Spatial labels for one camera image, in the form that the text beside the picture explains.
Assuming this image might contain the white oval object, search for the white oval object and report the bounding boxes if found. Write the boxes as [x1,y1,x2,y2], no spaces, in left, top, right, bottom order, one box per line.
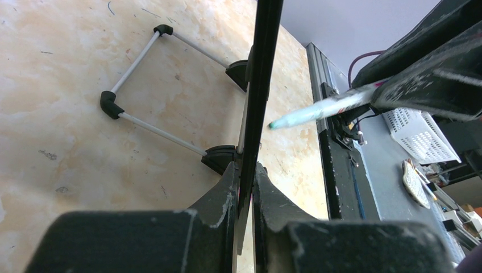
[402,160,431,209]

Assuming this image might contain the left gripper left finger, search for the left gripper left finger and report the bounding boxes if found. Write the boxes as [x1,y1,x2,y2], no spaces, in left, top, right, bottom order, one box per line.
[26,162,239,272]

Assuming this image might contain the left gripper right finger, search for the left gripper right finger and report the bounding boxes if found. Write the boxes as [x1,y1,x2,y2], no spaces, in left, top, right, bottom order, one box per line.
[252,164,454,272]

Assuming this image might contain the aluminium frame rail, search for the aluminium frame rail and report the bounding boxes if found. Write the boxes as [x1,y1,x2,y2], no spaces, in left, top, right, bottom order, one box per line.
[305,42,349,133]

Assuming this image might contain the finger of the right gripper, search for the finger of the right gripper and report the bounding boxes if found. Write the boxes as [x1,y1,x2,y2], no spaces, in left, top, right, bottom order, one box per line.
[372,23,481,121]
[351,0,481,88]

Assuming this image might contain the white whiteboard black frame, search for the white whiteboard black frame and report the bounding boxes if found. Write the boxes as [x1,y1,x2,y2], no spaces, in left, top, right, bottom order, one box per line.
[99,0,285,257]

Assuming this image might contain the white plastic basket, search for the white plastic basket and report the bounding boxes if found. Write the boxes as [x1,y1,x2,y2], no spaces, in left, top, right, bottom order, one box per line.
[382,108,462,164]

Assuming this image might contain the green white marker pen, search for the green white marker pen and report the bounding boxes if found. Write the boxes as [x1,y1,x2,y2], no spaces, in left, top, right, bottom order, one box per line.
[268,78,389,130]

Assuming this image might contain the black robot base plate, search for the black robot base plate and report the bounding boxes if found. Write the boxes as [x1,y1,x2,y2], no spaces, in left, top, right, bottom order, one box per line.
[317,116,380,221]

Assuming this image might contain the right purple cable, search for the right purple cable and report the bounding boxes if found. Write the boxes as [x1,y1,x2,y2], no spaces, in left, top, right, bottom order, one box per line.
[347,49,387,89]

